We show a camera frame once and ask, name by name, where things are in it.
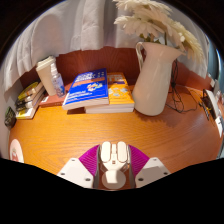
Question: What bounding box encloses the white ceramic pitcher vase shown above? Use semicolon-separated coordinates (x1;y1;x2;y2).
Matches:
132;41;184;117

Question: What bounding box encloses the black cable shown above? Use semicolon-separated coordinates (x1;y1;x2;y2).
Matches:
165;59;201;114

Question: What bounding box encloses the white computer mouse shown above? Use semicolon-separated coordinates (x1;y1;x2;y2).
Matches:
99;140;132;191

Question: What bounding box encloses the orange book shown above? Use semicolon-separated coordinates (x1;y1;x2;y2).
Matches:
83;72;136;114

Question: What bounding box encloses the white and black desk device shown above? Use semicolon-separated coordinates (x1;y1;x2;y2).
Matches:
202;89;221;121

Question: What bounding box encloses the dark mug with green inside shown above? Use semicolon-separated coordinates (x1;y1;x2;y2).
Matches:
3;105;18;128

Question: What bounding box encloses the white flower bouquet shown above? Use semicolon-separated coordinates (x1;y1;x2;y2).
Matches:
113;0;205;64

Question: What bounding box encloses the red-brown book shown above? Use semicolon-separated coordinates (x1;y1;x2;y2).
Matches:
38;93;68;108

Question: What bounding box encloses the cream lidded tumbler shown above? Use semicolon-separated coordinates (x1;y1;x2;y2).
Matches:
35;55;58;97

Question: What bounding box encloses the white paper card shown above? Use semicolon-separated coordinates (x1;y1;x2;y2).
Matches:
214;114;224;138

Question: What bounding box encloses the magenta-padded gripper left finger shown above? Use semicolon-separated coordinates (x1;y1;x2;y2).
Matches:
57;144;101;189

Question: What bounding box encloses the white curtain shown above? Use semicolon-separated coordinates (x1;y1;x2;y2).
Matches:
1;0;211;94

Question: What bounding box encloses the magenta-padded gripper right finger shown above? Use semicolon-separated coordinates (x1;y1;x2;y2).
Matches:
128;144;172;189

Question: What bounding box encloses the round pink mouse pad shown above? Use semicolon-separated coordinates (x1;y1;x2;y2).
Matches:
8;138;26;164

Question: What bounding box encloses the clear spray bottle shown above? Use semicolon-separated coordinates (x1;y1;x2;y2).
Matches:
49;63;66;98

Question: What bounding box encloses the yellow and white book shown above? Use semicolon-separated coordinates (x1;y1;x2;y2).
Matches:
14;103;40;120

